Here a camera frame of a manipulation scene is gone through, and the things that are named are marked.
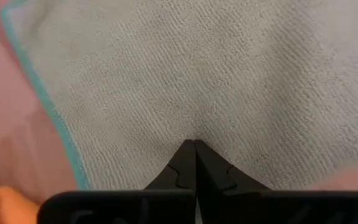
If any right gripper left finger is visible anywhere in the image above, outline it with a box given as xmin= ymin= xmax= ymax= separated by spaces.
xmin=37 ymin=139 xmax=196 ymax=224

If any orange microfiber towel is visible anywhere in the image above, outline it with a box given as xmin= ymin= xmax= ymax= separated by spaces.
xmin=0 ymin=185 xmax=42 ymax=224

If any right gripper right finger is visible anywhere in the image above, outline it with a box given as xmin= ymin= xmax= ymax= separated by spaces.
xmin=194 ymin=139 xmax=358 ymax=224

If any pale green teal-edged towel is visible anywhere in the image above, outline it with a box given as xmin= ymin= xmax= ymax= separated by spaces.
xmin=0 ymin=0 xmax=358 ymax=191

